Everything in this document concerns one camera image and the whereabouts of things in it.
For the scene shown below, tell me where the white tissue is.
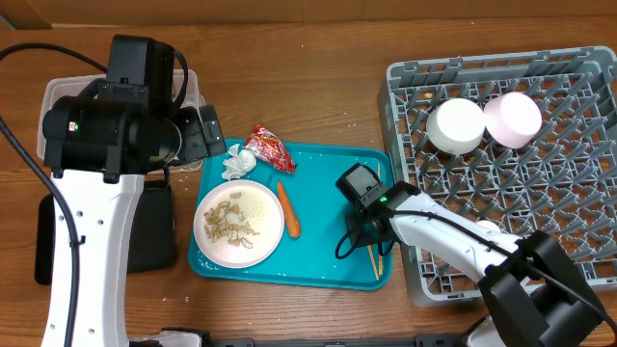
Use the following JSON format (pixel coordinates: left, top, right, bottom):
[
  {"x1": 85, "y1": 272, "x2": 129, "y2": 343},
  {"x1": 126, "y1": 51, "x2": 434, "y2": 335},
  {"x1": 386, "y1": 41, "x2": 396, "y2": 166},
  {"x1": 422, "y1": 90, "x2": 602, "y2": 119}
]
[{"x1": 222, "y1": 144, "x2": 256, "y2": 180}]

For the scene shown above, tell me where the red snack wrapper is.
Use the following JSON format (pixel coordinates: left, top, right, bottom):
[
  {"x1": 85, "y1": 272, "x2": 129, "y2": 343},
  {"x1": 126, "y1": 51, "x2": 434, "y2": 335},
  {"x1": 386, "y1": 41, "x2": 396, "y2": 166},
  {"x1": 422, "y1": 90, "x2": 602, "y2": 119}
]
[{"x1": 243, "y1": 124, "x2": 296, "y2": 174}]

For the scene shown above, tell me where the wooden chopstick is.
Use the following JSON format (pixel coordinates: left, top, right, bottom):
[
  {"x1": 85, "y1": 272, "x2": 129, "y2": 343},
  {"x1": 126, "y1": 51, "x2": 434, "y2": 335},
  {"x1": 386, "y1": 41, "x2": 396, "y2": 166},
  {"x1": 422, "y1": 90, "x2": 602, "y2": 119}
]
[
  {"x1": 366, "y1": 245, "x2": 380, "y2": 280},
  {"x1": 377, "y1": 164, "x2": 383, "y2": 279}
]

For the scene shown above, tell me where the orange carrot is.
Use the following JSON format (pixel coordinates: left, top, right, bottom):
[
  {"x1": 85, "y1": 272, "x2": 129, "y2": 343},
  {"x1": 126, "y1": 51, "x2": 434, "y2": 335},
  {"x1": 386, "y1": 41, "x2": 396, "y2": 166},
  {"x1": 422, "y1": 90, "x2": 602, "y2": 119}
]
[{"x1": 277, "y1": 181, "x2": 301, "y2": 239}]

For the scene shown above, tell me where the pink plate with food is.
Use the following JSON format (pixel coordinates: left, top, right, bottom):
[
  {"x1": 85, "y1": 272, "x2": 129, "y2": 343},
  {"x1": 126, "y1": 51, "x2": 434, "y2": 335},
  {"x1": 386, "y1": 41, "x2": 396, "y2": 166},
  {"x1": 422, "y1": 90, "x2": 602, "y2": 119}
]
[{"x1": 193, "y1": 179, "x2": 285, "y2": 269}]

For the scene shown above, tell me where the white cup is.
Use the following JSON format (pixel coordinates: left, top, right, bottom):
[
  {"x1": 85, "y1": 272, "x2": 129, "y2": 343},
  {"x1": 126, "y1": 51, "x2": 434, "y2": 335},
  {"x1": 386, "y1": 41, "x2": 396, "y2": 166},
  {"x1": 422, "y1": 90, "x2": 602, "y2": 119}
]
[{"x1": 476, "y1": 220, "x2": 501, "y2": 232}]

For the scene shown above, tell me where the white bowl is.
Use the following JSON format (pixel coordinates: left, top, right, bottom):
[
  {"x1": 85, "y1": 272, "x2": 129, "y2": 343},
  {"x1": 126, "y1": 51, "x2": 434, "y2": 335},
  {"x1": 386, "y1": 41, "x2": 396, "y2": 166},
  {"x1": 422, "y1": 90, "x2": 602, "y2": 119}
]
[{"x1": 426, "y1": 98, "x2": 486, "y2": 155}]

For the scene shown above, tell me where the pink bowl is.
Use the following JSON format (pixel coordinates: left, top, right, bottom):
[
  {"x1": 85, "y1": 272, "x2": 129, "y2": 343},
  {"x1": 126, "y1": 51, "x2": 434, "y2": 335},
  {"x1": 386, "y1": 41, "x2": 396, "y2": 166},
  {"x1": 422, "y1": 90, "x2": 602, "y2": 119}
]
[{"x1": 484, "y1": 92, "x2": 542, "y2": 148}]

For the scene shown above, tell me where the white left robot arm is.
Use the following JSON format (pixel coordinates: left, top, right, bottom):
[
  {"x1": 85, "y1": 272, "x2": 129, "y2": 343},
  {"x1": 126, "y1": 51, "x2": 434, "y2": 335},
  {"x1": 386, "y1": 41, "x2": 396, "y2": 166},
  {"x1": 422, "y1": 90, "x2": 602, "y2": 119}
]
[{"x1": 42, "y1": 35, "x2": 227, "y2": 346}]

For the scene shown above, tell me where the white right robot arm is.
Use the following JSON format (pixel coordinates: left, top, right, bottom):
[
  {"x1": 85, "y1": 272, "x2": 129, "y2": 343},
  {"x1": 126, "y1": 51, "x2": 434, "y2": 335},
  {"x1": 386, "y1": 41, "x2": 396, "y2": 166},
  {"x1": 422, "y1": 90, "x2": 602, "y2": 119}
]
[{"x1": 335, "y1": 163, "x2": 616, "y2": 347}]

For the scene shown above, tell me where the teal serving tray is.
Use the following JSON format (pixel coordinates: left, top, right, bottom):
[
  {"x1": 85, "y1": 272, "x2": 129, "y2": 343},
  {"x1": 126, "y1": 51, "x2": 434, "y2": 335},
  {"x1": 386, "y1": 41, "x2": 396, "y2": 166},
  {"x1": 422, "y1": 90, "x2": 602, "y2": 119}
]
[{"x1": 188, "y1": 143, "x2": 393, "y2": 291}]

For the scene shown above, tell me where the black tray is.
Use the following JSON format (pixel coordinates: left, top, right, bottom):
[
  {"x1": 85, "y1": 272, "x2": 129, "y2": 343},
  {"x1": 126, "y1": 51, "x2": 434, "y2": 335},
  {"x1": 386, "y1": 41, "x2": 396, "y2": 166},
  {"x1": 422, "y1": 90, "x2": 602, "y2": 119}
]
[{"x1": 34, "y1": 180, "x2": 176, "y2": 285}]

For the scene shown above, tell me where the clear plastic bin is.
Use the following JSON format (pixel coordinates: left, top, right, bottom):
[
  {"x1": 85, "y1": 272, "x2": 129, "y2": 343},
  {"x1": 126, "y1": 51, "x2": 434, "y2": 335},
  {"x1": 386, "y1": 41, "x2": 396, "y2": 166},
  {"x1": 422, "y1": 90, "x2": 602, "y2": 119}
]
[{"x1": 37, "y1": 69, "x2": 205, "y2": 173}]

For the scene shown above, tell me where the grey dish rack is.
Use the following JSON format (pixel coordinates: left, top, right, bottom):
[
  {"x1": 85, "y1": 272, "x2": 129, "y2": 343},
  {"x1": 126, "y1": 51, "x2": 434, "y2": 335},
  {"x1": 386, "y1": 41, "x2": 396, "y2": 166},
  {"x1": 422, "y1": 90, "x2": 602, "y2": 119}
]
[{"x1": 378, "y1": 46, "x2": 616, "y2": 291}]

